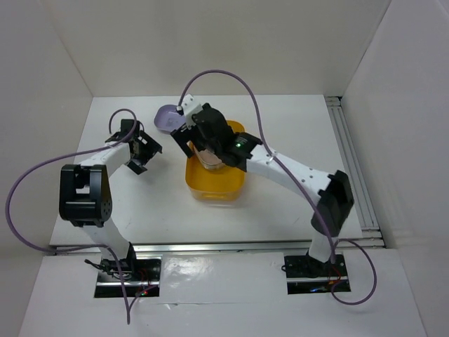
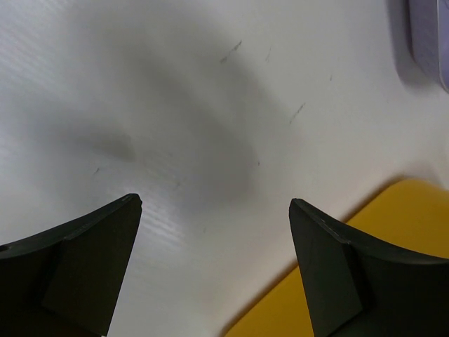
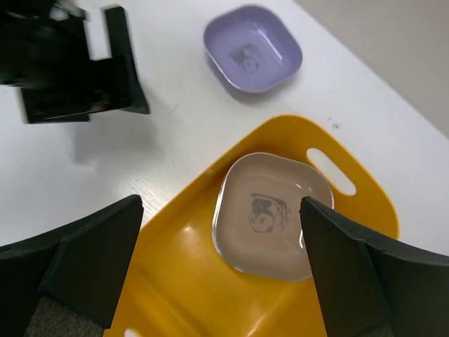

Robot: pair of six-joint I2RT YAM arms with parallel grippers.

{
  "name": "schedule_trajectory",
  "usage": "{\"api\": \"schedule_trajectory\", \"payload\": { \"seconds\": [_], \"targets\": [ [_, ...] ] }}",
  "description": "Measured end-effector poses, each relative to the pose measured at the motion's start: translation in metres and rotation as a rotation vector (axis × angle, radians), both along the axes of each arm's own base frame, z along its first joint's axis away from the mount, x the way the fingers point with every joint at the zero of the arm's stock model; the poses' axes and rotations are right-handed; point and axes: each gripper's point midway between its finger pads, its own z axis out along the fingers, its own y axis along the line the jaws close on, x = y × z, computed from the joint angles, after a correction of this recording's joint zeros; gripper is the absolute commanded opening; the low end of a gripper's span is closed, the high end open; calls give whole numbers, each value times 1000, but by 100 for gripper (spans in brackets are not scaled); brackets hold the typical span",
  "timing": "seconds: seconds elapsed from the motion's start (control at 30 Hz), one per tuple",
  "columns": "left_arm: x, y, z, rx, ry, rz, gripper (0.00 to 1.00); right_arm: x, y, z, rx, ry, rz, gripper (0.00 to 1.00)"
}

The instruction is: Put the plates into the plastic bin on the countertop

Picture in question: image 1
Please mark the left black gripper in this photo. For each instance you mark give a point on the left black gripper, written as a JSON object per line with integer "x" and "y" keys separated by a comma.
{"x": 150, "y": 147}

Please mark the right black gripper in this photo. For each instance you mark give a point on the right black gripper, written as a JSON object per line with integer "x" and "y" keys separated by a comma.
{"x": 184, "y": 136}

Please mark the purple plate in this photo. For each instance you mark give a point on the purple plate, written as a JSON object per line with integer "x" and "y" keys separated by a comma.
{"x": 167, "y": 119}

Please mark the brown square plate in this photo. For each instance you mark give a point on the brown square plate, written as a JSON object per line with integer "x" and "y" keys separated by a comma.
{"x": 208, "y": 160}

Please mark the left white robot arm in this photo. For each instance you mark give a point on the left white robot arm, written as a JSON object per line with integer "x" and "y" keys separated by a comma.
{"x": 86, "y": 199}

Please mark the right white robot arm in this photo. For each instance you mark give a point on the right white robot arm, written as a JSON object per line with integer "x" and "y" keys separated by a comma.
{"x": 329, "y": 194}

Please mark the yellow plastic bin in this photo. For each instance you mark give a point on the yellow plastic bin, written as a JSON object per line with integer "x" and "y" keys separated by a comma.
{"x": 225, "y": 184}

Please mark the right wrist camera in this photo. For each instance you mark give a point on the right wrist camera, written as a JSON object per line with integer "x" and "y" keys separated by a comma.
{"x": 188, "y": 108}

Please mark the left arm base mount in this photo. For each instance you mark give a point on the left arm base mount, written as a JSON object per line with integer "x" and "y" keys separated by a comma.
{"x": 141, "y": 279}

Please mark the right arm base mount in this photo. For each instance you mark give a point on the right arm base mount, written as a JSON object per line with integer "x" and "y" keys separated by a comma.
{"x": 305, "y": 275}

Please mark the aluminium rail right side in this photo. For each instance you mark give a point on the aluminium rail right side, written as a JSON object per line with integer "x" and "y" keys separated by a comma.
{"x": 364, "y": 207}

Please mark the aluminium rail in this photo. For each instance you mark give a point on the aluminium rail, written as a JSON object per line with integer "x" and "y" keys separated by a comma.
{"x": 364, "y": 207}
{"x": 370, "y": 242}

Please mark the aluminium rail front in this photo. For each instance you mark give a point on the aluminium rail front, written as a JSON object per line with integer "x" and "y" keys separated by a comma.
{"x": 370, "y": 242}

